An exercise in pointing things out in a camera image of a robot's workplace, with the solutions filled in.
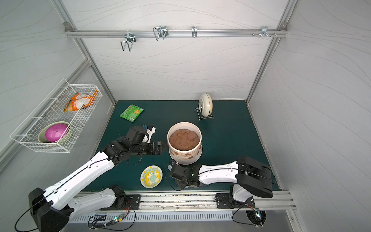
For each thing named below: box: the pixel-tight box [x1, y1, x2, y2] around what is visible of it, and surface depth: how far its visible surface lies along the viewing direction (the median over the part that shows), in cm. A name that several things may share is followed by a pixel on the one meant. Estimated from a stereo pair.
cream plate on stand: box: [198, 92, 214, 118], surface depth 100 cm
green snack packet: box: [119, 104, 144, 123], surface depth 113 cm
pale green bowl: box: [37, 121, 74, 144], surface depth 58 cm
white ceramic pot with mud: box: [167, 121, 203, 165], surface depth 86 cm
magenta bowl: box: [45, 123, 71, 142], surface depth 58 cm
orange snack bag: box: [63, 89, 98, 113], surface depth 73 cm
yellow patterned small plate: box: [140, 164, 163, 189], surface depth 82 cm
